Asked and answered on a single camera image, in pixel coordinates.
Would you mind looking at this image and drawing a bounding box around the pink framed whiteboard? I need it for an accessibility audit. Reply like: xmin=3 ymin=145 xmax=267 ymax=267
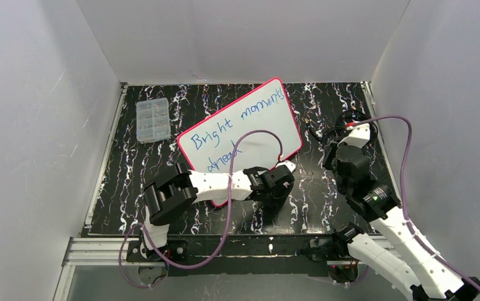
xmin=176 ymin=77 xmax=303 ymax=208

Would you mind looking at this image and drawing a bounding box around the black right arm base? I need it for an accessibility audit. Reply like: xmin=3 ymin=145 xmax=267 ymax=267
xmin=296 ymin=237 xmax=369 ymax=286

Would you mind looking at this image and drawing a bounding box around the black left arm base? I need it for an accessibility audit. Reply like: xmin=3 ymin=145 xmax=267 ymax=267
xmin=123 ymin=230 xmax=188 ymax=263

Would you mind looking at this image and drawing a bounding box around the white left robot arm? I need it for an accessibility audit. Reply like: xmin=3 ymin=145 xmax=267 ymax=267
xmin=138 ymin=161 xmax=296 ymax=260

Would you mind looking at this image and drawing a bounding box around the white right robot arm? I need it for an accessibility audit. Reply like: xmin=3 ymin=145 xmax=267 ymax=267
xmin=323 ymin=124 xmax=480 ymax=300

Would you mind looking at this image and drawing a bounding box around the clear plastic compartment box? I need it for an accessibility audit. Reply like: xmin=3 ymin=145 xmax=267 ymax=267
xmin=136 ymin=98 xmax=171 ymax=144

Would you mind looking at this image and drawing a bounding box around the black coiled cable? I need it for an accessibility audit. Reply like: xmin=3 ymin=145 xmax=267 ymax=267
xmin=304 ymin=104 xmax=379 ymax=146

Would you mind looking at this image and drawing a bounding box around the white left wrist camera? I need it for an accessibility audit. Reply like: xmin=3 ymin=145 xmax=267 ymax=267
xmin=275 ymin=154 xmax=297 ymax=174

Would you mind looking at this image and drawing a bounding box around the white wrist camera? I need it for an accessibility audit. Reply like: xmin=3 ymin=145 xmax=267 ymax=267
xmin=338 ymin=122 xmax=372 ymax=149
xmin=275 ymin=154 xmax=297 ymax=174

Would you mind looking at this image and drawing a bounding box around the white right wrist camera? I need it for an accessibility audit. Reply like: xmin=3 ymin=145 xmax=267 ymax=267
xmin=338 ymin=122 xmax=372 ymax=149

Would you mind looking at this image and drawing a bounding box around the aluminium front frame rail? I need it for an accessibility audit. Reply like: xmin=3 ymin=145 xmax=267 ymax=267
xmin=63 ymin=235 xmax=331 ymax=265

